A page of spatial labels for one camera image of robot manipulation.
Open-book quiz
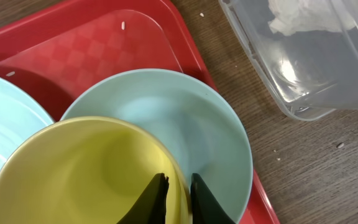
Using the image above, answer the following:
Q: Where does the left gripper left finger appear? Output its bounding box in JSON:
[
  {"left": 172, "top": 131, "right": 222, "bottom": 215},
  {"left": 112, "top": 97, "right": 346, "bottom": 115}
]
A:
[{"left": 118, "top": 173, "right": 169, "bottom": 224}]

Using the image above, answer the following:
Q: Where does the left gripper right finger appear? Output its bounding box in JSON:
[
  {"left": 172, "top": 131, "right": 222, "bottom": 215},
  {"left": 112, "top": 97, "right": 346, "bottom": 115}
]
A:
[{"left": 190, "top": 173, "right": 235, "bottom": 224}]

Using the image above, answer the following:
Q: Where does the yellow plastic cup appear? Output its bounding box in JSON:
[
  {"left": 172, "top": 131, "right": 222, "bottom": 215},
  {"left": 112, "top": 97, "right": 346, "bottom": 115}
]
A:
[{"left": 0, "top": 116, "right": 191, "bottom": 223}]

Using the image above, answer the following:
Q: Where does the small light blue bowl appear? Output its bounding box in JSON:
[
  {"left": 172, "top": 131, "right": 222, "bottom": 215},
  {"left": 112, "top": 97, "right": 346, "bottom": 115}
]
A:
[{"left": 63, "top": 68, "right": 253, "bottom": 222}]

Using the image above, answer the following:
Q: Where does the white napkin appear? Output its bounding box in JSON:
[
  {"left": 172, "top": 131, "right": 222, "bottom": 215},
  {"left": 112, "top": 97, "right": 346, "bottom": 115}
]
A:
[{"left": 268, "top": 0, "right": 356, "bottom": 36}]

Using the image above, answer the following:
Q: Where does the clear plastic bin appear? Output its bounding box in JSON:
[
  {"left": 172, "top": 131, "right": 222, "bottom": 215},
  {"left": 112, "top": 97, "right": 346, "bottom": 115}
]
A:
[{"left": 220, "top": 0, "right": 358, "bottom": 121}]

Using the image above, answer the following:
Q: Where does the red plastic tray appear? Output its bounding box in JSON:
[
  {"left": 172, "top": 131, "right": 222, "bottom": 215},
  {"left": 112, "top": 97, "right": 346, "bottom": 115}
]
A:
[{"left": 0, "top": 0, "right": 281, "bottom": 224}]

